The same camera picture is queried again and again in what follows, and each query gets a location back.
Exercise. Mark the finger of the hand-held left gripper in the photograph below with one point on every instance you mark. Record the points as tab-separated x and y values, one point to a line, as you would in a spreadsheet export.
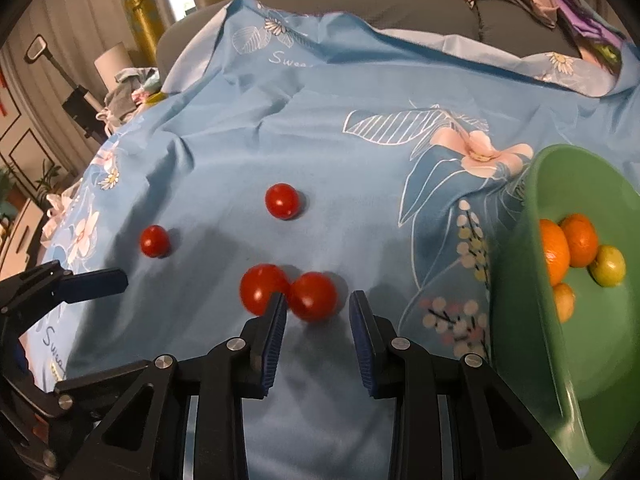
95	282
100	385

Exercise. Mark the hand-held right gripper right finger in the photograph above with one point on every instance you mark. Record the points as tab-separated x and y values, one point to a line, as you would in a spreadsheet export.
362	345

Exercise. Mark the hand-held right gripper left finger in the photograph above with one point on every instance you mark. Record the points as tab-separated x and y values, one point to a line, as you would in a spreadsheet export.
272	345

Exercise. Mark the red cherry tomato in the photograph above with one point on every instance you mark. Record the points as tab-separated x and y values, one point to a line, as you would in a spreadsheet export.
259	286
314	296
154	241
282	201

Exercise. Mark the small orange-yellow fruit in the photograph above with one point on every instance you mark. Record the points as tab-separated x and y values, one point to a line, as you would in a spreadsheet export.
565	302

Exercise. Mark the orange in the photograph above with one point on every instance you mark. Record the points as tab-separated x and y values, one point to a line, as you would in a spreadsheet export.
552	256
580	240

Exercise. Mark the green plastic bowl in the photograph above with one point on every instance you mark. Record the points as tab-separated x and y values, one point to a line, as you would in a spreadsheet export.
600	350

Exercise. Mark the small green fruit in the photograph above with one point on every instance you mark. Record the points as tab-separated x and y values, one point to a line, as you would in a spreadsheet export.
607	266

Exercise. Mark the white plastic bag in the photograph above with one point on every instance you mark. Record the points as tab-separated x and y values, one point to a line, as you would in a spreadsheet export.
59	207

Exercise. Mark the green potted plant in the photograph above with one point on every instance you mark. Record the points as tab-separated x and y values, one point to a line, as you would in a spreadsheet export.
45	180

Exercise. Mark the black stick vacuum cleaner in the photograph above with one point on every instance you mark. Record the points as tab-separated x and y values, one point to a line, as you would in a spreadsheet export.
82	107

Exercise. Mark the pile of grey clothes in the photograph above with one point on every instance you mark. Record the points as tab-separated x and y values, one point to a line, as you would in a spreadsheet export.
125	95

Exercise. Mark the blue floral cloth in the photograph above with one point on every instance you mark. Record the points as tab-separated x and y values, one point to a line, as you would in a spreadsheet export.
300	135

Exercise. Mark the white upright object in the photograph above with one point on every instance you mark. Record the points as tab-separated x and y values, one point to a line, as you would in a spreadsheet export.
112	62

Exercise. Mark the yellow patterned curtain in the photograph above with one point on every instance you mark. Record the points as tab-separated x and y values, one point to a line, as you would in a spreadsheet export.
137	10

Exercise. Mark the purple crumpled clothes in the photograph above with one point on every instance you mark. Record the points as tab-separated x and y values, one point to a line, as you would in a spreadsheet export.
585	20

